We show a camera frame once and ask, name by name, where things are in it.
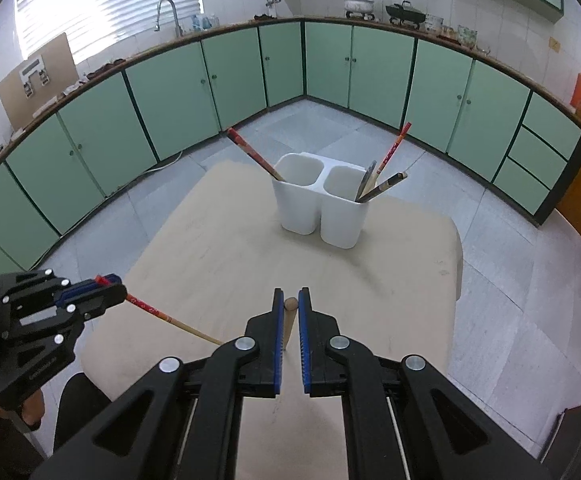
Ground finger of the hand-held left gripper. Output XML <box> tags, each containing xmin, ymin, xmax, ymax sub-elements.
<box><xmin>69</xmin><ymin>284</ymin><xmax>128</xmax><ymax>320</ymax></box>
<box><xmin>53</xmin><ymin>274</ymin><xmax>121</xmax><ymax>306</ymax></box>

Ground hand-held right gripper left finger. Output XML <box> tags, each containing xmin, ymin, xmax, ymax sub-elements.
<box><xmin>30</xmin><ymin>287</ymin><xmax>287</xmax><ymax>480</ymax></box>

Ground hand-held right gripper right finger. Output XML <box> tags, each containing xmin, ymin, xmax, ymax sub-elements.
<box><xmin>297</xmin><ymin>286</ymin><xmax>553</xmax><ymax>480</ymax></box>

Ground red-ended wooden chopstick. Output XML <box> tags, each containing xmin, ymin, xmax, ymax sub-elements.
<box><xmin>94</xmin><ymin>274</ymin><xmax>225</xmax><ymax>346</ymax></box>
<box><xmin>226</xmin><ymin>127</ymin><xmax>286</xmax><ymax>182</ymax></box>
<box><xmin>284</xmin><ymin>298</ymin><xmax>299</xmax><ymax>352</ymax></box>
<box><xmin>374</xmin><ymin>121</ymin><xmax>413</xmax><ymax>179</ymax></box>

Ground white two-compartment utensil holder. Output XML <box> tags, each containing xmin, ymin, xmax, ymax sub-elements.
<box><xmin>272</xmin><ymin>152</ymin><xmax>371</xmax><ymax>249</ymax></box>

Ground black chopstick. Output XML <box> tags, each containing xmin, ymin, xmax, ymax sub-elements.
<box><xmin>357</xmin><ymin>172</ymin><xmax>408</xmax><ymax>203</ymax></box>

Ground person's left hand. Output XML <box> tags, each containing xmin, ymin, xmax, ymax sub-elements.
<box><xmin>0</xmin><ymin>392</ymin><xmax>45</xmax><ymax>432</ymax></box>

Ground black chair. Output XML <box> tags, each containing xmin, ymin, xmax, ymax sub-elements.
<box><xmin>53</xmin><ymin>374</ymin><xmax>114</xmax><ymax>454</ymax></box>

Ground metal spoon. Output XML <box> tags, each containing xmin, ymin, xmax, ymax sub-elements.
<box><xmin>355</xmin><ymin>161</ymin><xmax>378</xmax><ymax>202</ymax></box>

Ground cardboard sheet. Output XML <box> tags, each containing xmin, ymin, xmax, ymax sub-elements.
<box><xmin>0</xmin><ymin>32</ymin><xmax>79</xmax><ymax>131</ymax></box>

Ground green lower kitchen cabinets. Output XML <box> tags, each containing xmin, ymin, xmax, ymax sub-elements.
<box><xmin>0</xmin><ymin>17</ymin><xmax>531</xmax><ymax>281</ymax></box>

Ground window blind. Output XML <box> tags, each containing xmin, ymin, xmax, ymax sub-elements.
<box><xmin>14</xmin><ymin>0</ymin><xmax>204</xmax><ymax>64</ymax></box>

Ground green drawer unit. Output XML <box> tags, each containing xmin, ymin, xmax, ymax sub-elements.
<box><xmin>493</xmin><ymin>91</ymin><xmax>581</xmax><ymax>227</ymax></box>

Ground metal sink faucet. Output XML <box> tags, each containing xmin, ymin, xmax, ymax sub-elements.
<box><xmin>155</xmin><ymin>0</ymin><xmax>184</xmax><ymax>39</ymax></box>

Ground white cooking pot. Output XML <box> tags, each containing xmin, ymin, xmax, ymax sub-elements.
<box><xmin>344</xmin><ymin>0</ymin><xmax>375</xmax><ymax>20</ymax></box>

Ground black wok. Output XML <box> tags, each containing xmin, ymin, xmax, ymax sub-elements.
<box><xmin>385</xmin><ymin>1</ymin><xmax>425</xmax><ymax>28</ymax></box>

